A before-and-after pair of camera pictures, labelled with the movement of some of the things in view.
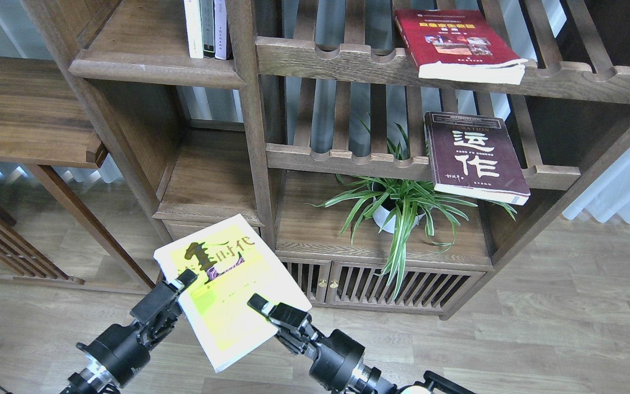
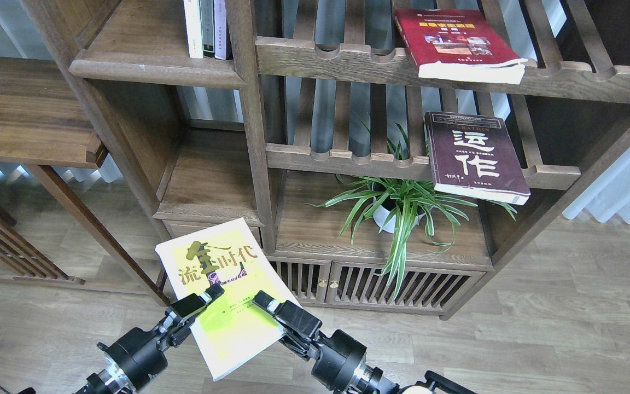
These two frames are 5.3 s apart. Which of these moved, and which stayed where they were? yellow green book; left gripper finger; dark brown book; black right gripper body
Moved: left gripper finger
Stayed: black right gripper body; dark brown book; yellow green book
